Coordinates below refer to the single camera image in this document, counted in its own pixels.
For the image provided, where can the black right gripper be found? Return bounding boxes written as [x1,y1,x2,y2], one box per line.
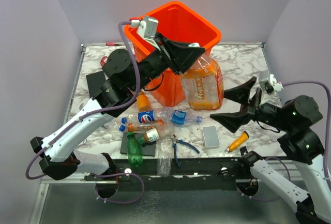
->
[210,76,294,132]

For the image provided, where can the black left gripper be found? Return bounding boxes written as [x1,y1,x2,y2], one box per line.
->
[129,31,204,92]

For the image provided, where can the clear bottle light blue label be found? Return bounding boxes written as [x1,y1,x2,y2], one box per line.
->
[170,110,203,126]

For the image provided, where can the small orange juice bottle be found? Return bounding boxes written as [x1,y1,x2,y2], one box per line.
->
[137,91,151,112]

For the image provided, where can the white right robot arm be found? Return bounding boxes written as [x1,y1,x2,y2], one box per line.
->
[210,77,330,223]

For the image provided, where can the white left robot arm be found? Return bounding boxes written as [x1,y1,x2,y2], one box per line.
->
[31,33,205,180]

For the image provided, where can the orange utility knife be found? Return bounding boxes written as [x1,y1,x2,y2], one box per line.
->
[225,131,249,153]

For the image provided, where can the grey metal tin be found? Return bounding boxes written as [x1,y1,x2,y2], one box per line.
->
[202,126,220,148]

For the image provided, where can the pepsi bottle blue label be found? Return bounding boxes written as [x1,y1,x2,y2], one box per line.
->
[121,107,172,124]

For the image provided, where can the red screwdriver at back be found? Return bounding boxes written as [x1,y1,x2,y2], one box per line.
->
[106,42,124,47]

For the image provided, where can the brown tea bottle white label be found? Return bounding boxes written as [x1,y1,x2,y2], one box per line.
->
[137,123,175,145]

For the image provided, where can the clear crushed bottle front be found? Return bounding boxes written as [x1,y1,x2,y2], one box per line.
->
[157,136,173,177]

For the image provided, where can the red label water bottle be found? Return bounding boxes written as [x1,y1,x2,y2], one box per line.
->
[100,56,108,67]

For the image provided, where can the orange label slim bottle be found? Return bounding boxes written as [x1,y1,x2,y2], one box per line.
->
[119,120,164,133]

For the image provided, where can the black foam block left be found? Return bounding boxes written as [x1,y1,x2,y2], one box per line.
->
[86,71,106,98]

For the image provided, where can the black foam pad front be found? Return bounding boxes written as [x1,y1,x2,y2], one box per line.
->
[120,132,156,157]

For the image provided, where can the green plastic bottle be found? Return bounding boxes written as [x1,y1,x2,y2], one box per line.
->
[127,132,143,167]

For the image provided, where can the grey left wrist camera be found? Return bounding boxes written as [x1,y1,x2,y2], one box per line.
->
[137,16,159,39]

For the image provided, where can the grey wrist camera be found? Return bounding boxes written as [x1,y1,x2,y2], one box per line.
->
[259,71,283,95]
[137,16,159,39]

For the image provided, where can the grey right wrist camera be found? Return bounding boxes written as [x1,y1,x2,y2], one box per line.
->
[259,71,283,95]

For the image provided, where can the blue handled pliers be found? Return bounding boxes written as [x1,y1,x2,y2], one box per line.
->
[171,135,200,168]

